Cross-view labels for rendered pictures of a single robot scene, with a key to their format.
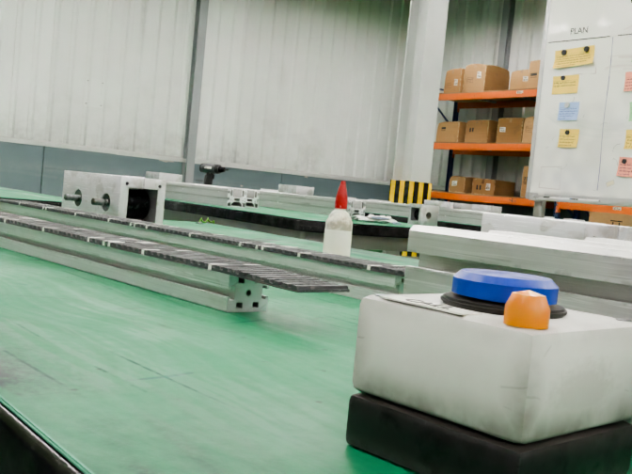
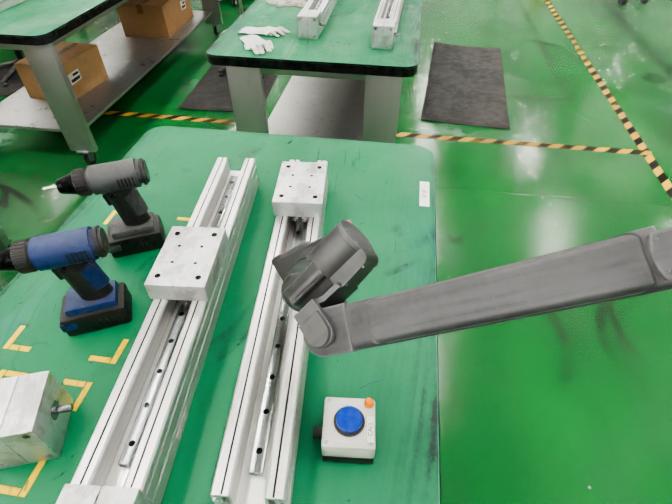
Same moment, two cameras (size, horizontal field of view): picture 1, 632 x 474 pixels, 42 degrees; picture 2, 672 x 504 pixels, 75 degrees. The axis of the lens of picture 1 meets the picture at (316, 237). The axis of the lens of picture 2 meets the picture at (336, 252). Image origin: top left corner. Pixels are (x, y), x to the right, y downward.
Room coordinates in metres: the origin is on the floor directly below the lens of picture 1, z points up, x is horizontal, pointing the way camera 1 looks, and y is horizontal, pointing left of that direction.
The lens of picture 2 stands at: (0.54, 0.13, 1.50)
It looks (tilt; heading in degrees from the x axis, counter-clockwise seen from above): 44 degrees down; 226
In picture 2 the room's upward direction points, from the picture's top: straight up
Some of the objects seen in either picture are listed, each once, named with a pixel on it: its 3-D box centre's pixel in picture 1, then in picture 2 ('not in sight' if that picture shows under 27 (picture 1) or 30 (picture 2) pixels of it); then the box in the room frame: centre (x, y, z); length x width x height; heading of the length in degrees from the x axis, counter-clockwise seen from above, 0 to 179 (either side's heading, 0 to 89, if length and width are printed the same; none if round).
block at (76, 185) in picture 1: (91, 198); not in sight; (1.52, 0.42, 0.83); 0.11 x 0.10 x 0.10; 136
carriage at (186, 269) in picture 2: not in sight; (191, 266); (0.33, -0.50, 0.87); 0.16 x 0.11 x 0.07; 43
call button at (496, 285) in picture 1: (503, 297); (349, 420); (0.32, -0.07, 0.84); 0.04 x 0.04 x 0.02
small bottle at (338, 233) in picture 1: (339, 224); not in sight; (1.12, -0.03, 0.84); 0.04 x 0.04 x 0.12
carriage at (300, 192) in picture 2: not in sight; (301, 192); (0.02, -0.53, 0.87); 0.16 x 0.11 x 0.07; 43
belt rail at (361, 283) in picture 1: (142, 237); not in sight; (1.12, 0.24, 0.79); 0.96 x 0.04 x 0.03; 43
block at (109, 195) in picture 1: (120, 203); not in sight; (1.43, 0.34, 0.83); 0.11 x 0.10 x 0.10; 135
